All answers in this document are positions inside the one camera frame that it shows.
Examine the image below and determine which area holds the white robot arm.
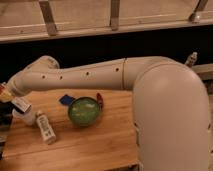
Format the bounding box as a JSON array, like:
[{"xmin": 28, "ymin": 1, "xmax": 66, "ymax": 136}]
[{"xmin": 0, "ymin": 56, "xmax": 213, "ymax": 171}]

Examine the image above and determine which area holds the green ceramic bowl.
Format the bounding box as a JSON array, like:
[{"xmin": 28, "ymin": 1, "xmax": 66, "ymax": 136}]
[{"xmin": 68, "ymin": 97, "xmax": 101, "ymax": 127}]

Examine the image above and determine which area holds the white plastic bottle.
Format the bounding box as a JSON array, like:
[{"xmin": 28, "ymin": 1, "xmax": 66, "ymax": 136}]
[{"xmin": 36, "ymin": 111, "xmax": 56, "ymax": 145}]

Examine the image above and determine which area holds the blue flat object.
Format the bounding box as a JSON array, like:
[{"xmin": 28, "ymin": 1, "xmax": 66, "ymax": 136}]
[{"xmin": 59, "ymin": 94, "xmax": 75, "ymax": 106}]

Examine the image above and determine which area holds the red small object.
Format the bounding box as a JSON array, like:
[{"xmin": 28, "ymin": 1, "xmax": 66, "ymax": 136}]
[{"xmin": 96, "ymin": 93, "xmax": 104, "ymax": 108}]

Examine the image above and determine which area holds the wooden table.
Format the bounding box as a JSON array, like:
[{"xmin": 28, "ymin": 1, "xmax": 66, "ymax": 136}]
[{"xmin": 0, "ymin": 90, "xmax": 137, "ymax": 171}]

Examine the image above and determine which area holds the small bottle on ledge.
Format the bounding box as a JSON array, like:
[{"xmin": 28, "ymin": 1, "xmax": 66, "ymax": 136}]
[{"xmin": 185, "ymin": 52, "xmax": 198, "ymax": 67}]

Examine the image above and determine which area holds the metal window frame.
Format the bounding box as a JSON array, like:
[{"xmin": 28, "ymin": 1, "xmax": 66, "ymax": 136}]
[{"xmin": 0, "ymin": 0, "xmax": 213, "ymax": 43}]

